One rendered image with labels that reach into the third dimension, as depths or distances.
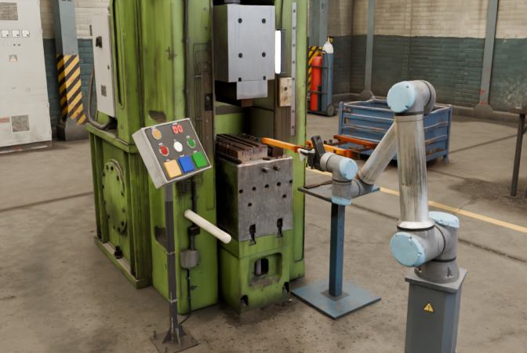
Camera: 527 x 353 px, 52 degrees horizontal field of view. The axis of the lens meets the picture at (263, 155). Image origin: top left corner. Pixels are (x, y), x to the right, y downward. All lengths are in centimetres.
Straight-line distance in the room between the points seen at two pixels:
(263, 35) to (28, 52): 528
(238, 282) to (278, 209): 48
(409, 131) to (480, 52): 852
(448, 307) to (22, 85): 651
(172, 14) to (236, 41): 36
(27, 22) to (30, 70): 63
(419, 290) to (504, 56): 825
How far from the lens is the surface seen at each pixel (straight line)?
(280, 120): 328
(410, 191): 221
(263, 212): 311
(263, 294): 333
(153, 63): 326
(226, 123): 348
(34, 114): 798
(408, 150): 218
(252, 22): 296
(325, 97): 1026
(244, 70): 294
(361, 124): 682
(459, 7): 1090
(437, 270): 244
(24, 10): 790
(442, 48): 1107
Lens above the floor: 166
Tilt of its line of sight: 14 degrees down
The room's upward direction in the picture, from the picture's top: straight up
